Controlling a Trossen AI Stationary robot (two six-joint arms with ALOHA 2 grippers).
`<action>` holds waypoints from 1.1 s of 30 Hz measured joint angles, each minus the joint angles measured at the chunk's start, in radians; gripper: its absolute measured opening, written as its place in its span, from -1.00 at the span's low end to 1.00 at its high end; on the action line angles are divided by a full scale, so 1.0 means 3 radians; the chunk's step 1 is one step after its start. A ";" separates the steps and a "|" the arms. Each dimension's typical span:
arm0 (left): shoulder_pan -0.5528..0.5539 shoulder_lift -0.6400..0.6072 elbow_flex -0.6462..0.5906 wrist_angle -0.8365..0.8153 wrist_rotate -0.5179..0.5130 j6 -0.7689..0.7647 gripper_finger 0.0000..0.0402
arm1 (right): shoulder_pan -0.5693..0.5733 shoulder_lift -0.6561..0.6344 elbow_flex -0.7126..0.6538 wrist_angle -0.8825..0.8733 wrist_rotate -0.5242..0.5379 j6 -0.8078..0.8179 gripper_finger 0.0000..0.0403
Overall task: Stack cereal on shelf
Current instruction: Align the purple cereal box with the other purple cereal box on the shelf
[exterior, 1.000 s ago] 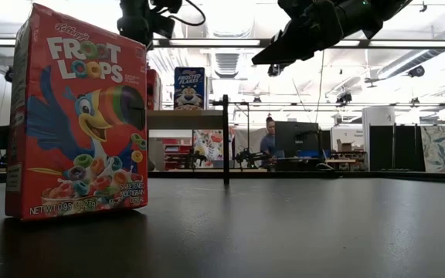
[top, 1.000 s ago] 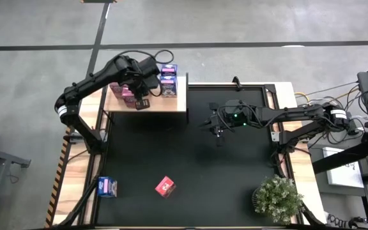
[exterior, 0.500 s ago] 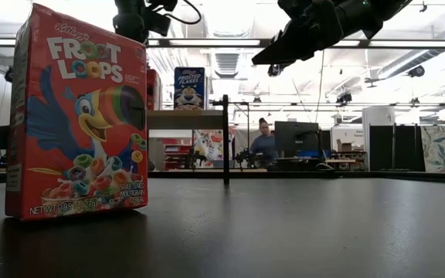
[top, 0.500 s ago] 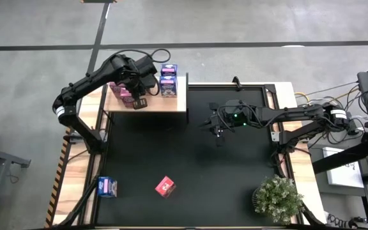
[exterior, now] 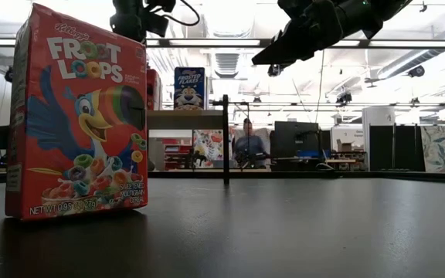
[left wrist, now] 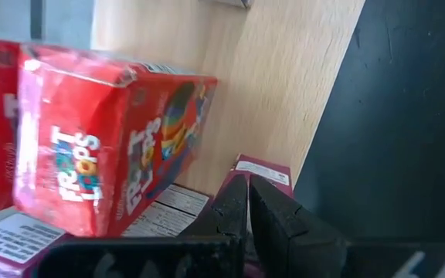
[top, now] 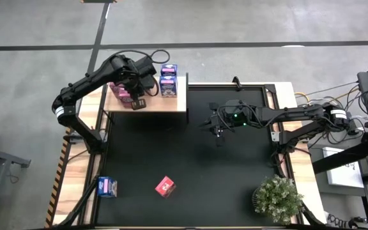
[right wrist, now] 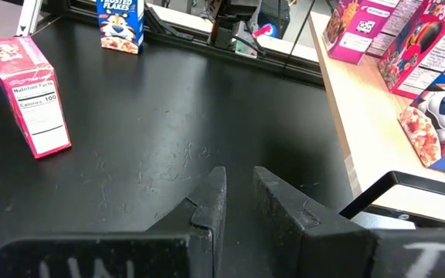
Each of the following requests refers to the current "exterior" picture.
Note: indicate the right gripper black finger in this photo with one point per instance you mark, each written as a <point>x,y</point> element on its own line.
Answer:
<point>299,54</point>
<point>288,40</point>

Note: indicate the red Froot Loops cereal box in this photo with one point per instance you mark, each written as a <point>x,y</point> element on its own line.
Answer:
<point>153,90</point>
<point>75,154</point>

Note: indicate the blue Frosted Flakes cereal box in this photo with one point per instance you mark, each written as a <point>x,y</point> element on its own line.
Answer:
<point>189,90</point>

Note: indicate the black background robot arm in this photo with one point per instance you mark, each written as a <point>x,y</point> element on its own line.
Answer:
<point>195,158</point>

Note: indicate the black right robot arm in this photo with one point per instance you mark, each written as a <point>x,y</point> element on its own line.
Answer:
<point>388,9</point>

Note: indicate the light wooden shelf board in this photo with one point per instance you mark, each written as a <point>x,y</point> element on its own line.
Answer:
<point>184,119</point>

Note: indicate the black metal shelf leg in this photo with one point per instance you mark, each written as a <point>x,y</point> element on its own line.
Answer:
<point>225,146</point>

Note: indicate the ceiling air vent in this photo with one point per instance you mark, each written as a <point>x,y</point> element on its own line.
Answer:
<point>227,63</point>

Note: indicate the large black monitor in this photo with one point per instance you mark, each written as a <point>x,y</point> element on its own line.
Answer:
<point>296,139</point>

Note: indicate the white cabinet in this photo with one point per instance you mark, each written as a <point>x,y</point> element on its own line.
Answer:
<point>379,116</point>

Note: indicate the brown cardboard box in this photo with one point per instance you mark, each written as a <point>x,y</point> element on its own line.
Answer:
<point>345,146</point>

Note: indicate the person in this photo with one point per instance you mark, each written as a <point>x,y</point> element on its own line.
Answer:
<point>248,144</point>

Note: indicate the black partition panel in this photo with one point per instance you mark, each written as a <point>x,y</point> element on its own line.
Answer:
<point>381,148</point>

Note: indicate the small black mounted device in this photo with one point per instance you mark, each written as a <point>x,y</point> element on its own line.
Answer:
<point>9,74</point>

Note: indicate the floral patterned panel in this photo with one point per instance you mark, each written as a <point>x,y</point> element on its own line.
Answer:
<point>439,148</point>
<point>207,146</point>

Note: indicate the red storage rack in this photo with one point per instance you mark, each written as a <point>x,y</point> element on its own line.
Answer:
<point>176,154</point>

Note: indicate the black hanging camera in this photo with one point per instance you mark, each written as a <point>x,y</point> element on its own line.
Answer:
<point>273,70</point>

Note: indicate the black overhead frame beam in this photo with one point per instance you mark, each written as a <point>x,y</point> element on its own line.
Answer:
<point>157,42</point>

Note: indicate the black ceiling camera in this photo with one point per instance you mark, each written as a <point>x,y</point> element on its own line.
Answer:
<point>416,71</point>
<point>344,98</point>

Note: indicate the black table frame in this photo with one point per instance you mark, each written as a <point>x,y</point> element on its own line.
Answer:
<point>361,175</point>

